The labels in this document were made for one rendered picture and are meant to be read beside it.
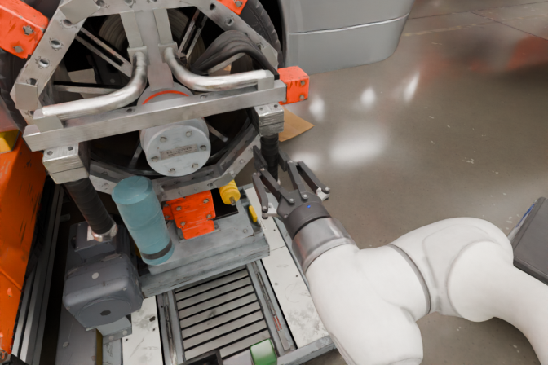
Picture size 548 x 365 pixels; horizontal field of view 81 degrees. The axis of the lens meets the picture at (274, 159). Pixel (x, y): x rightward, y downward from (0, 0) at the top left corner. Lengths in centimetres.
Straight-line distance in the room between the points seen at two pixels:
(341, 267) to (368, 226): 121
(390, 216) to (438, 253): 125
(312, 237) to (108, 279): 73
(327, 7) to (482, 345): 130
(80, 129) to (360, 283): 46
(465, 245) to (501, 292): 6
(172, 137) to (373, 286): 43
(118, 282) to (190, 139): 55
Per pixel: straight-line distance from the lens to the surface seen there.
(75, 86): 87
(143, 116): 56
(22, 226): 108
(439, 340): 146
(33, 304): 132
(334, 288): 44
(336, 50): 119
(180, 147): 66
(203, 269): 130
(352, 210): 169
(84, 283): 110
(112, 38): 109
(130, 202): 77
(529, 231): 145
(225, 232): 129
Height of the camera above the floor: 126
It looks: 41 degrees down
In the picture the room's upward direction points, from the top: straight up
